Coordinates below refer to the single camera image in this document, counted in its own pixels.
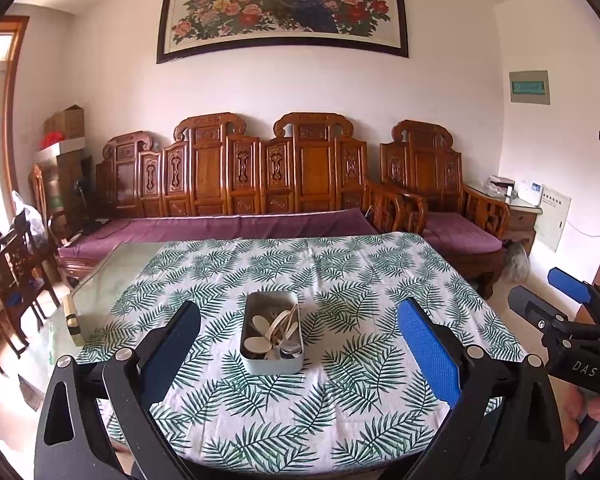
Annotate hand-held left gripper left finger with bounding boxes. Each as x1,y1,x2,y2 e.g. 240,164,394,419
34,300,202,480

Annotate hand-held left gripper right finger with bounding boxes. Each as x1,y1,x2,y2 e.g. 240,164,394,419
396,297,566,480

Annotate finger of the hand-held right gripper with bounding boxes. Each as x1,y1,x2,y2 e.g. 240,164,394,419
507,285,589,349
547,266,600,322

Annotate grey rectangular utensil container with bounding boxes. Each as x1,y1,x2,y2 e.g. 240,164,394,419
240,290,305,376

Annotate white ceramic soup spoon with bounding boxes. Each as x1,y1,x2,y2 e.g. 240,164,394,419
267,307,298,348

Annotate light wooden chopstick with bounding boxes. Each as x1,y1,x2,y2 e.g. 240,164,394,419
285,301,300,341

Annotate person's right hand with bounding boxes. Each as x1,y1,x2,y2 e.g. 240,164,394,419
561,382,600,453

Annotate grey fluffy bundle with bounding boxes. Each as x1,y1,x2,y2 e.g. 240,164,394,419
502,242,531,283

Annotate white metal panel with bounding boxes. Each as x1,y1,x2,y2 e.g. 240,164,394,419
535,185,572,253

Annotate wooden side table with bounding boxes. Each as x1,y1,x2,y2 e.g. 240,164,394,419
467,182,543,256

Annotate purple armchair cushion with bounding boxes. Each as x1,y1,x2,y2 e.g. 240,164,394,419
422,211,503,256

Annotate green leaf print tablecloth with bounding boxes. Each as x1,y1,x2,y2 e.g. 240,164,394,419
75,232,526,473

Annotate purple sofa cushion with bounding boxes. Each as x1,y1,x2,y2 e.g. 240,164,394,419
57,207,381,261

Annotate dark wooden dining chair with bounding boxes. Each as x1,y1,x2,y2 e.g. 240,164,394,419
0,232,61,361

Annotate carved wooden armchair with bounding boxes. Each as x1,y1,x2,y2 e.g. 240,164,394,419
379,120,512,298

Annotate clear plastic bag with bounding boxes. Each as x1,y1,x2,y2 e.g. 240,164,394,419
11,190,48,248

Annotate long carved wooden sofa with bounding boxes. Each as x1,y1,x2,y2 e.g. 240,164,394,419
55,112,428,286

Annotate long white box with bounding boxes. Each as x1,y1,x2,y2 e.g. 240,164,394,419
35,136,87,163

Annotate brown cardboard box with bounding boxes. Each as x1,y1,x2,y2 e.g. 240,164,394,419
45,105,86,141

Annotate framed peacock flower painting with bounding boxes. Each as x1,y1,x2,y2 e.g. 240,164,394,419
156,0,410,65

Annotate grey wall electrical box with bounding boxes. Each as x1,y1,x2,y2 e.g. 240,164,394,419
509,70,552,106

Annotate wooden door frame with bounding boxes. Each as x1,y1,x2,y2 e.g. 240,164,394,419
0,16,31,201

